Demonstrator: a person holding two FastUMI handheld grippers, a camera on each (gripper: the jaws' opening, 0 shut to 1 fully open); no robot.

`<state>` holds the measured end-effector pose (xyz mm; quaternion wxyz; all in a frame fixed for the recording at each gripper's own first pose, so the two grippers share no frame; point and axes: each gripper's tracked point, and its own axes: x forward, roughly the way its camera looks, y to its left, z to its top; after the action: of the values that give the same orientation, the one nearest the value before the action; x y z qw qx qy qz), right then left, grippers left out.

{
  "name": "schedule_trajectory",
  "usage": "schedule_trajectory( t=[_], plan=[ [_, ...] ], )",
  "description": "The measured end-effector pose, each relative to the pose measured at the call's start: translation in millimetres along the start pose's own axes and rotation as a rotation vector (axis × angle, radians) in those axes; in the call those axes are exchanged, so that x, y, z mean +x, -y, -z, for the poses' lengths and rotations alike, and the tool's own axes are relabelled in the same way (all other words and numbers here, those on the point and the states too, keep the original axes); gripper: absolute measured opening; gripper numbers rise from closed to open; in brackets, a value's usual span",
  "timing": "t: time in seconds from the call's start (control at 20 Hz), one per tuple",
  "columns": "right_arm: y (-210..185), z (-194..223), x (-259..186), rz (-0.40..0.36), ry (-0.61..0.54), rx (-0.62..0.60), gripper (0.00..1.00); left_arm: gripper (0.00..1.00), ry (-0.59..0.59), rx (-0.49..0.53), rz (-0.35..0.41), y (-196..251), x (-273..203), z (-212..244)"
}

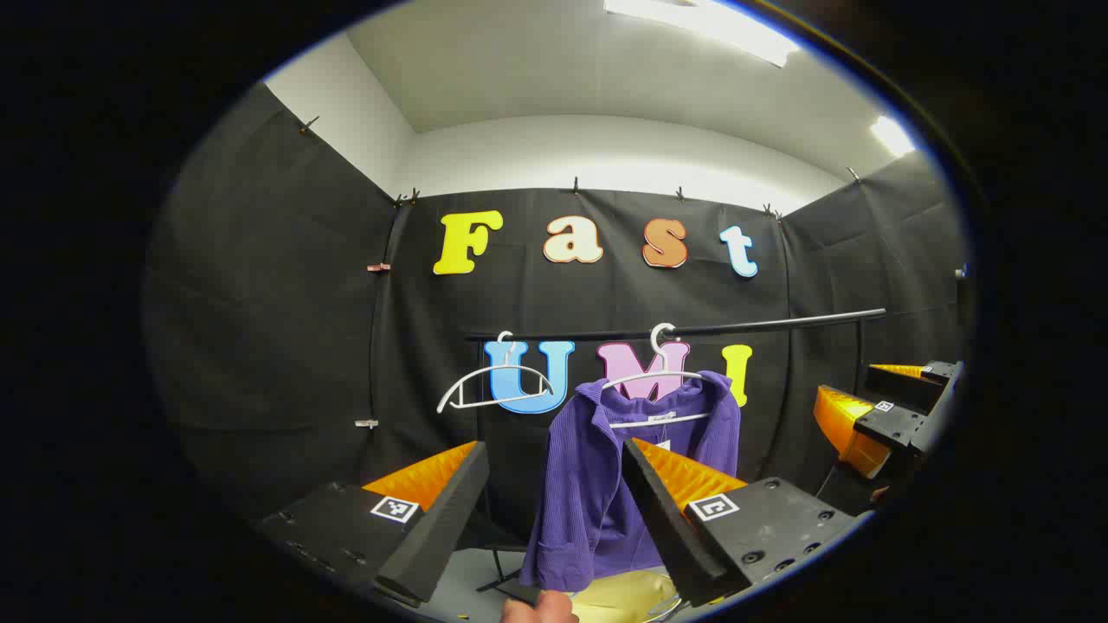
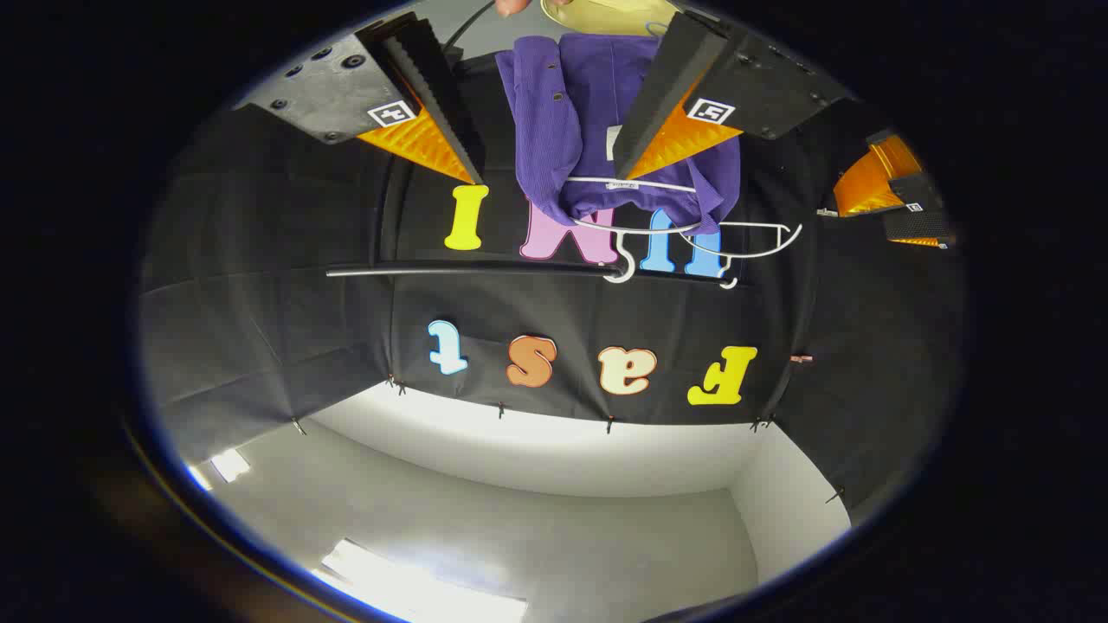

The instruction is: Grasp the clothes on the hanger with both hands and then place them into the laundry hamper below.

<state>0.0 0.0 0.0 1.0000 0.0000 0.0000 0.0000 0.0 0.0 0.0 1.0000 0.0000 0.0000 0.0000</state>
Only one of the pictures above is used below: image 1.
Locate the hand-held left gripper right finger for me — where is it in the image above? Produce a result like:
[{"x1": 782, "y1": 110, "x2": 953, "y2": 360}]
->
[{"x1": 621, "y1": 437, "x2": 866, "y2": 607}]

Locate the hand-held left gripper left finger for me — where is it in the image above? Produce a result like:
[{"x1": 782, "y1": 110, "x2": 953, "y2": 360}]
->
[{"x1": 255, "y1": 440, "x2": 491, "y2": 607}]

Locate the cream fabric laundry hamper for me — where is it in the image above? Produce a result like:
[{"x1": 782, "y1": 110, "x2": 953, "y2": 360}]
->
[{"x1": 567, "y1": 567, "x2": 685, "y2": 623}]

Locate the purple ribbed shirt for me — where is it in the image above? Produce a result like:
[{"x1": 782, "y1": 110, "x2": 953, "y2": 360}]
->
[{"x1": 519, "y1": 370, "x2": 743, "y2": 594}]

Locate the large white plastic hanger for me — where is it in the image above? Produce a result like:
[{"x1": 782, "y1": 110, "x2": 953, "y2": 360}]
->
[{"x1": 602, "y1": 323, "x2": 724, "y2": 431}]

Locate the black metal clothes rack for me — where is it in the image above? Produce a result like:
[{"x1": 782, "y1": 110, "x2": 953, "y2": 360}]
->
[{"x1": 463, "y1": 308, "x2": 888, "y2": 607}]

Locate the small white plastic hanger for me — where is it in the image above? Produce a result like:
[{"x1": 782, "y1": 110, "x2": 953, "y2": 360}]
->
[{"x1": 435, "y1": 331, "x2": 555, "y2": 414}]

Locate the black backdrop cloth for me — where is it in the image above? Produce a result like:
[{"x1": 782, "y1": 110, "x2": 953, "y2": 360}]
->
[{"x1": 143, "y1": 82, "x2": 975, "y2": 555}]

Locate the short ceiling light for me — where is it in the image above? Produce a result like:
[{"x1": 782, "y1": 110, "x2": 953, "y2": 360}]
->
[{"x1": 870, "y1": 115, "x2": 917, "y2": 158}]

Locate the row of black cloth clips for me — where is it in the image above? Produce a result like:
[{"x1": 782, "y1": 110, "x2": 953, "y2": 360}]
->
[{"x1": 299, "y1": 115, "x2": 862, "y2": 222}]

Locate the long ceiling light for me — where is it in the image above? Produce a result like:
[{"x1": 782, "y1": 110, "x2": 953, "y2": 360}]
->
[{"x1": 603, "y1": 0, "x2": 802, "y2": 68}]

